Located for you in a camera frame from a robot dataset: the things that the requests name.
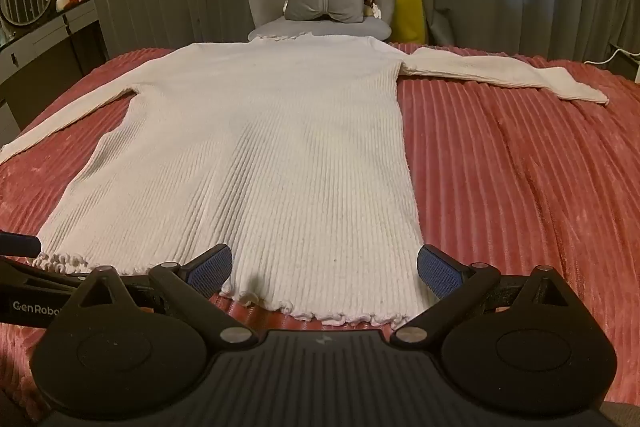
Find white cable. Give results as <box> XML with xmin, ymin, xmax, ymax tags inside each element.
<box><xmin>599</xmin><ymin>48</ymin><xmax>640</xmax><ymax>64</ymax></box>

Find pink ribbed blanket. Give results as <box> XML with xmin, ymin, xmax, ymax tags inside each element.
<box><xmin>0</xmin><ymin>39</ymin><xmax>640</xmax><ymax>427</ymax></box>

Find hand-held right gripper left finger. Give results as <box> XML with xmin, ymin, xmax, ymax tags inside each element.
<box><xmin>75</xmin><ymin>243</ymin><xmax>256</xmax><ymax>349</ymax></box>

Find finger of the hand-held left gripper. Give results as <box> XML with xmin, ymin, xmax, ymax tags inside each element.
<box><xmin>0</xmin><ymin>232</ymin><xmax>42</xmax><ymax>258</ymax></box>

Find grey vanity desk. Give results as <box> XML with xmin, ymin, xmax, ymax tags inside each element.
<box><xmin>0</xmin><ymin>0</ymin><xmax>109</xmax><ymax>128</ymax></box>

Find white ribbed knit sweater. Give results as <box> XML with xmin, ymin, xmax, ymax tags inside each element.
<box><xmin>0</xmin><ymin>32</ymin><xmax>610</xmax><ymax>327</ymax></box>

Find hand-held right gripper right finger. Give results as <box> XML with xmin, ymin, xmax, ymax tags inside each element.
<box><xmin>390</xmin><ymin>244</ymin><xmax>571</xmax><ymax>349</ymax></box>

